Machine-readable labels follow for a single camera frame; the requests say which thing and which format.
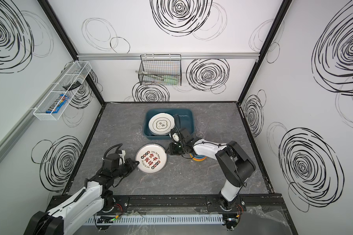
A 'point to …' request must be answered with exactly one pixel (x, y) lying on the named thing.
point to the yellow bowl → (195, 159)
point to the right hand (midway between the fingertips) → (164, 152)
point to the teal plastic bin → (186, 116)
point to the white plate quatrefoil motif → (161, 124)
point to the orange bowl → (200, 158)
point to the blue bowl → (198, 156)
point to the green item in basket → (170, 79)
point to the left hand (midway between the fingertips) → (141, 162)
